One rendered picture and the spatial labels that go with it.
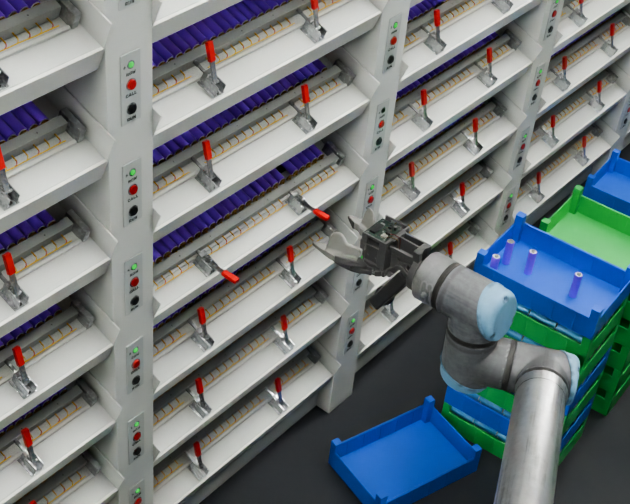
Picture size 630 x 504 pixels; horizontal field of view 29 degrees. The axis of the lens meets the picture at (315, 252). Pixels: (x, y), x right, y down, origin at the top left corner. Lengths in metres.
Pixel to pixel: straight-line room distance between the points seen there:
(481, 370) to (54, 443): 0.77
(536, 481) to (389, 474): 1.14
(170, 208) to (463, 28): 0.91
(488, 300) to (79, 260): 0.67
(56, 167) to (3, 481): 0.61
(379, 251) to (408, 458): 0.96
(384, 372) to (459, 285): 1.14
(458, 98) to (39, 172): 1.27
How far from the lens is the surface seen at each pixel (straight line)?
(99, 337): 2.13
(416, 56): 2.57
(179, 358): 2.36
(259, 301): 2.49
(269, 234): 2.36
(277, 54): 2.14
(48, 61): 1.72
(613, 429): 3.16
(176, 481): 2.66
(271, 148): 2.24
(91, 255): 1.99
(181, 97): 2.00
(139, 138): 1.90
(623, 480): 3.05
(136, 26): 1.80
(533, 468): 1.83
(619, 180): 3.86
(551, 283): 2.75
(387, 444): 2.97
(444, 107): 2.79
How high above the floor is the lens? 2.21
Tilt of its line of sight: 40 degrees down
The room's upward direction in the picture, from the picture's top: 6 degrees clockwise
